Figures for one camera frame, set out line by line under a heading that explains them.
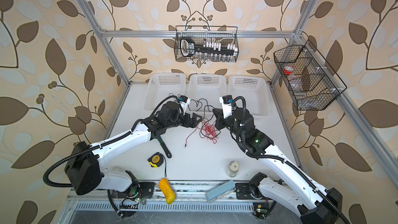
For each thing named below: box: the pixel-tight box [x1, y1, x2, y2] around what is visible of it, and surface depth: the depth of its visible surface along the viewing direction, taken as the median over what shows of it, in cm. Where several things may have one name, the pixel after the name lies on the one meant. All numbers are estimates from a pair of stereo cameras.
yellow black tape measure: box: [147, 151, 167, 178], surface depth 83 cm
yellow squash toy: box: [158, 177, 176, 205], surface depth 73 cm
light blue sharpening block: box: [204, 179, 236, 203], surface depth 72 cm
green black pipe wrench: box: [156, 135, 173, 159], surface depth 89 cm
